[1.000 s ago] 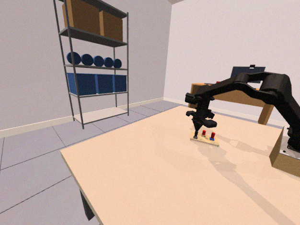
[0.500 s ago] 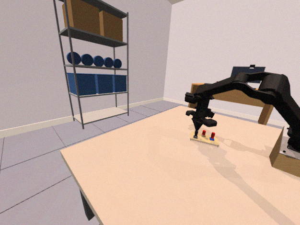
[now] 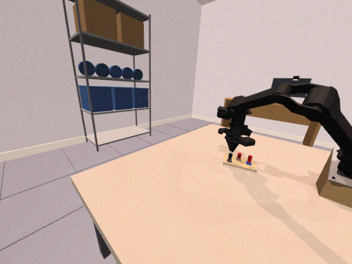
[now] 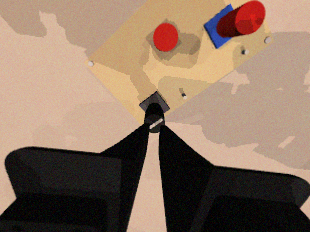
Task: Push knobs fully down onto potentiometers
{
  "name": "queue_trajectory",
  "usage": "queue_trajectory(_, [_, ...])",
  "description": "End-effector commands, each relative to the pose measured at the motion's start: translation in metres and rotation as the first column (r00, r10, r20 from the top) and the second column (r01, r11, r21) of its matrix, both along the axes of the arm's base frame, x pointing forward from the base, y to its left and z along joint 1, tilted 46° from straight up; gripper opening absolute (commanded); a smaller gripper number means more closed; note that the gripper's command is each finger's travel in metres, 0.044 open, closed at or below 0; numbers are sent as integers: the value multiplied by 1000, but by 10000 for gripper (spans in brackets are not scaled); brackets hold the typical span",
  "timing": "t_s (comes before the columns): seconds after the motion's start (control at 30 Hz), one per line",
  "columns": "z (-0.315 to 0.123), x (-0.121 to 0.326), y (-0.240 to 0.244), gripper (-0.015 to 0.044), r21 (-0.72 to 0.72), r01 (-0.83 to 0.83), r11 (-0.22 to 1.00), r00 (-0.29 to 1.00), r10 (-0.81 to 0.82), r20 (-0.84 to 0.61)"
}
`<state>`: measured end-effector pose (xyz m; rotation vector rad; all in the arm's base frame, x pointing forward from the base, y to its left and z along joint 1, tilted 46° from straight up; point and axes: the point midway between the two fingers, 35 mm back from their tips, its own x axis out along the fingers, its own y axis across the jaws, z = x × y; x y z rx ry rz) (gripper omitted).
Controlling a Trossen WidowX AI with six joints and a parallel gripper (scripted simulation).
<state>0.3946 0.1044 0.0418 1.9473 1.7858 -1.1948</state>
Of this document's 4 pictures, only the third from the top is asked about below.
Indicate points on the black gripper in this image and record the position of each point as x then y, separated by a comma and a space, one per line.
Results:
234, 136

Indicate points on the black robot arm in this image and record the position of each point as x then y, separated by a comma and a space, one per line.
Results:
321, 104

